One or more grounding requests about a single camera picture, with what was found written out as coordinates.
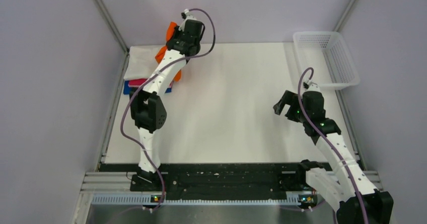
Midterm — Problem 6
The orange t shirt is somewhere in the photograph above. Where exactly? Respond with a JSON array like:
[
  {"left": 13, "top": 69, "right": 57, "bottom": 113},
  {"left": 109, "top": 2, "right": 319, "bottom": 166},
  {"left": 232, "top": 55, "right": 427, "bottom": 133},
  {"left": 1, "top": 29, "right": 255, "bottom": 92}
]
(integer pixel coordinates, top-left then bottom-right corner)
[{"left": 155, "top": 21, "right": 183, "bottom": 83}]

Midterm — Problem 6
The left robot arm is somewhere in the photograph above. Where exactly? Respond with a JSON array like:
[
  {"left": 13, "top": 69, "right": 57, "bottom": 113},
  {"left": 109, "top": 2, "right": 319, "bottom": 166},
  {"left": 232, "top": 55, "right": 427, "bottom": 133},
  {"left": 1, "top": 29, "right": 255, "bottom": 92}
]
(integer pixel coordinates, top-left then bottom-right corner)
[{"left": 130, "top": 19, "right": 205, "bottom": 191}]

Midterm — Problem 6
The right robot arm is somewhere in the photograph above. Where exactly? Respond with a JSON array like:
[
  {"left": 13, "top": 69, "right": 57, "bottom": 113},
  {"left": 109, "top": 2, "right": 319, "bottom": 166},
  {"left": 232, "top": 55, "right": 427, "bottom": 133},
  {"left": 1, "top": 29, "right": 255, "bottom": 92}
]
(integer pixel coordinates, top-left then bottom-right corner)
[{"left": 273, "top": 91, "right": 394, "bottom": 223}]

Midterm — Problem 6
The white folded t shirt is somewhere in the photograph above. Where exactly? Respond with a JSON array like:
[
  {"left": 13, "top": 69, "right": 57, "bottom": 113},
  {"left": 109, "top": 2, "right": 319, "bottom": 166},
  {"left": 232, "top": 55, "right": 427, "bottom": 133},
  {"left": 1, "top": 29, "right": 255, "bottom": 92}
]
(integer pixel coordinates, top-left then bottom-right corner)
[{"left": 123, "top": 46, "right": 162, "bottom": 81}]

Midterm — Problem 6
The white plastic basket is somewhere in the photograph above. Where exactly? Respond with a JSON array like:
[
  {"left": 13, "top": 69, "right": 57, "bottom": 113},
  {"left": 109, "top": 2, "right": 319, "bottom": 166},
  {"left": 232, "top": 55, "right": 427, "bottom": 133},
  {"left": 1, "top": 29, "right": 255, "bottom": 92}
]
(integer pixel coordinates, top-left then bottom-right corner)
[{"left": 293, "top": 31, "right": 361, "bottom": 91}]

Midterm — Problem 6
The pink folded t shirt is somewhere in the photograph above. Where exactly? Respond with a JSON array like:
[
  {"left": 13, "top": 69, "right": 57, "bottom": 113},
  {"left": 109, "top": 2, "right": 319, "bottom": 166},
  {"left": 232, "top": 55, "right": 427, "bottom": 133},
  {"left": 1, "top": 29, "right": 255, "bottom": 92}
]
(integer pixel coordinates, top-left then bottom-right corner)
[{"left": 126, "top": 79, "right": 174, "bottom": 91}]

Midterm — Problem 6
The blue folded t shirt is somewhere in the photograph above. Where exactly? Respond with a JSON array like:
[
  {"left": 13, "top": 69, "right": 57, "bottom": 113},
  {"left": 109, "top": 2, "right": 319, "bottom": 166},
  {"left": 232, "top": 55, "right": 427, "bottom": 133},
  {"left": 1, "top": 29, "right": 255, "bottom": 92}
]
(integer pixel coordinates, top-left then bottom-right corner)
[{"left": 123, "top": 81, "right": 174, "bottom": 95}]

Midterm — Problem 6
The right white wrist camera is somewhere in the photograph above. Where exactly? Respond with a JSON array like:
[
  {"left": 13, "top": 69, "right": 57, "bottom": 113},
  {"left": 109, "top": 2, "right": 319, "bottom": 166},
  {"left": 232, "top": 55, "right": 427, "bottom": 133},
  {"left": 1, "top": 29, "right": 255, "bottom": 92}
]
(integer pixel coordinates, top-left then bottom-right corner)
[{"left": 303, "top": 81, "right": 321, "bottom": 93}]

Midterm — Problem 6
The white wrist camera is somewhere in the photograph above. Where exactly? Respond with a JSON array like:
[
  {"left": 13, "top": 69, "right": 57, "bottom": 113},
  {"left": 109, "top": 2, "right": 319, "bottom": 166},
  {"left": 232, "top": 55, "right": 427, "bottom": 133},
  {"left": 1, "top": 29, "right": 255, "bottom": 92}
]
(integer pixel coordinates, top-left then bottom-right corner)
[
  {"left": 181, "top": 9, "right": 197, "bottom": 22},
  {"left": 303, "top": 81, "right": 321, "bottom": 93}
]

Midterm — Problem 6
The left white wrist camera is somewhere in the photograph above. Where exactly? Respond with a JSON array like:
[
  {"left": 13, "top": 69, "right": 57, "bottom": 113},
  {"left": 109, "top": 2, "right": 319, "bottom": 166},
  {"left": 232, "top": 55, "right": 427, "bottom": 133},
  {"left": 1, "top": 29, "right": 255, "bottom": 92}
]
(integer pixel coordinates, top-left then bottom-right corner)
[{"left": 181, "top": 9, "right": 197, "bottom": 22}]

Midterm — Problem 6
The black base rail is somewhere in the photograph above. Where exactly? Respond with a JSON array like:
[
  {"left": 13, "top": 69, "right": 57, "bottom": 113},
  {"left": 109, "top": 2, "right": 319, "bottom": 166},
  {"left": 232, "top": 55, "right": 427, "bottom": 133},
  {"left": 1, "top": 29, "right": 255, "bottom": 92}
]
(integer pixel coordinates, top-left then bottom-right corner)
[{"left": 99, "top": 160, "right": 332, "bottom": 201}]

